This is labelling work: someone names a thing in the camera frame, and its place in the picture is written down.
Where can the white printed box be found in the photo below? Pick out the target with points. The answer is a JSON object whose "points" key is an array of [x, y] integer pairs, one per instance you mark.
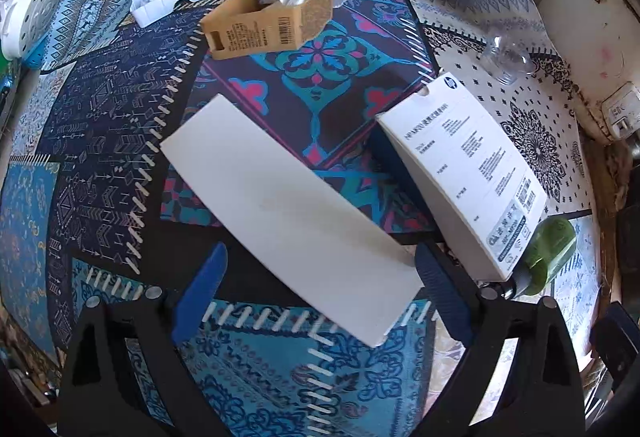
{"points": [[470, 157]]}

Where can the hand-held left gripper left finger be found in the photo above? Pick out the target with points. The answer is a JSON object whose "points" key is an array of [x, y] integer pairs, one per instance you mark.
{"points": [[200, 292]]}

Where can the green bottle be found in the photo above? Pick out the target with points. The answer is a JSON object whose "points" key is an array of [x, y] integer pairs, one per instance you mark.
{"points": [[550, 247]]}

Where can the brown cardboard box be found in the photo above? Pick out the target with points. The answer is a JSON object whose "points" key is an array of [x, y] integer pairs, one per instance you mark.
{"points": [[255, 27]]}

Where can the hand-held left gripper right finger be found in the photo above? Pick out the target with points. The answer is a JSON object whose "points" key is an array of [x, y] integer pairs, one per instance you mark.
{"points": [[440, 287]]}

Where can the white perforated round lid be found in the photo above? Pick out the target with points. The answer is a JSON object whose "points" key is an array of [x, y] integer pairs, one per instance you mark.
{"points": [[45, 2]]}

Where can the white rice cooker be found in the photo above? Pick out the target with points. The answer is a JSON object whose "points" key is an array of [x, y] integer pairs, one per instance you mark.
{"points": [[585, 27]]}

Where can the patterned patchwork cloth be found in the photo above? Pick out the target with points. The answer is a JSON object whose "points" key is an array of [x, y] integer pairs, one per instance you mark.
{"points": [[325, 67]]}

